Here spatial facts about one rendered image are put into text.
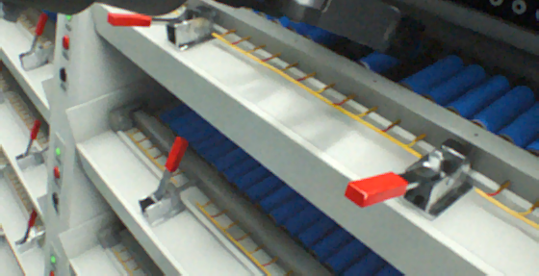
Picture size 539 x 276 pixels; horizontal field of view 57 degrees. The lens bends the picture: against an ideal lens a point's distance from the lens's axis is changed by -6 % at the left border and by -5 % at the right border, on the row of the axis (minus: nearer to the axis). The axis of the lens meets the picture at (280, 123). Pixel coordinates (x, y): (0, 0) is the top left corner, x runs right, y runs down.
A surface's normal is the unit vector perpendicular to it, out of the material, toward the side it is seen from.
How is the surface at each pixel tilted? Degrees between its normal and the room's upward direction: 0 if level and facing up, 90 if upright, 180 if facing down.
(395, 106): 109
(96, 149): 19
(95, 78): 90
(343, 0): 91
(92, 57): 90
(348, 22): 91
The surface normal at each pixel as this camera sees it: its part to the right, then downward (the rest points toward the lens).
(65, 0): 0.13, 0.96
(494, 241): -0.02, -0.82
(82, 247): 0.64, 0.44
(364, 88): -0.77, 0.38
